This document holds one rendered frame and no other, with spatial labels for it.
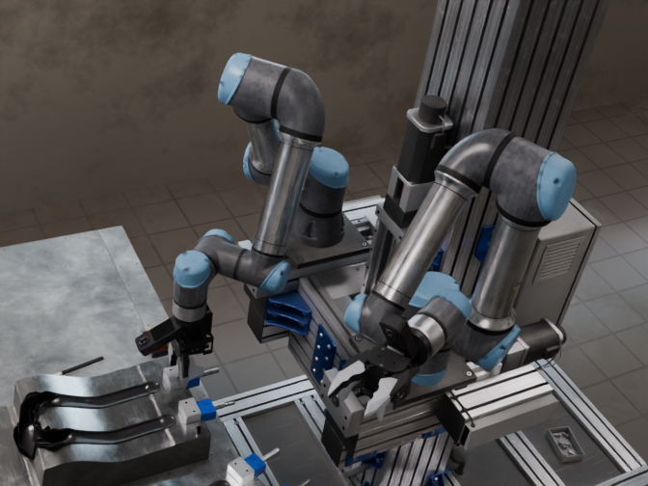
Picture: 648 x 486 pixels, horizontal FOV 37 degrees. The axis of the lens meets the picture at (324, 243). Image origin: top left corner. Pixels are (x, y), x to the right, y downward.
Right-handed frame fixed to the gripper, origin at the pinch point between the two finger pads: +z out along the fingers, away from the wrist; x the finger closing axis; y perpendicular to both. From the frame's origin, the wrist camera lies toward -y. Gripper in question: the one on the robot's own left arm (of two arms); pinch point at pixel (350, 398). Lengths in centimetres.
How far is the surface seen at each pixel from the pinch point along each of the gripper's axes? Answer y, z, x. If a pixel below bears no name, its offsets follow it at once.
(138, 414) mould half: 49, -10, 63
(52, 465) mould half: 44, 15, 63
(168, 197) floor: 119, -162, 205
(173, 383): 46, -20, 62
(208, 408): 49, -21, 51
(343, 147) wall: 121, -252, 172
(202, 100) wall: 78, -183, 200
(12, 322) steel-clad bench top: 51, -15, 114
